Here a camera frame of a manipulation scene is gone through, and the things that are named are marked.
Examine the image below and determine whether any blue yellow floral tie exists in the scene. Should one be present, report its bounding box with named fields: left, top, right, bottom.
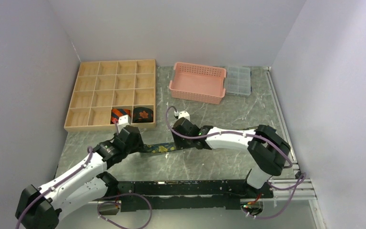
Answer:
left=139, top=143, right=178, bottom=153

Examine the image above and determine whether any orange navy striped tie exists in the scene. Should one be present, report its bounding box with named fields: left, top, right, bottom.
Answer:
left=110, top=108, right=132, bottom=124

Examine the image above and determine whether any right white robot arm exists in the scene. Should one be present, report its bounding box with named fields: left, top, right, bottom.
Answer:
left=169, top=117, right=292, bottom=198

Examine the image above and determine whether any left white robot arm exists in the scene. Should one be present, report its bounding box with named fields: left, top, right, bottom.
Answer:
left=15, top=125, right=144, bottom=229

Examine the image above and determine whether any dark rolled tie orange leaf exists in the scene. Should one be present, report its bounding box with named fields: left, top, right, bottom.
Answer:
left=132, top=106, right=154, bottom=123

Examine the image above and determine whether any pink plastic basket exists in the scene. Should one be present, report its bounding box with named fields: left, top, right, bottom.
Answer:
left=169, top=62, right=227, bottom=104

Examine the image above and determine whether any wooden compartment tray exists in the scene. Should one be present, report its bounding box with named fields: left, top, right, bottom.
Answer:
left=64, top=59, right=156, bottom=132

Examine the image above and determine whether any clear plastic organizer box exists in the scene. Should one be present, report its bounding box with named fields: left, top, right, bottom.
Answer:
left=224, top=66, right=252, bottom=96

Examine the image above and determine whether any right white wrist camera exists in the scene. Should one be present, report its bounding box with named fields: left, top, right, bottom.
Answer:
left=174, top=111, right=190, bottom=121

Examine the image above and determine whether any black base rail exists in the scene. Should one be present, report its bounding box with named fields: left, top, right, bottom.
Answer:
left=101, top=179, right=274, bottom=212

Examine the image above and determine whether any aluminium frame rail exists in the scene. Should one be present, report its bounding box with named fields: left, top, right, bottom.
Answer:
left=263, top=66, right=317, bottom=200

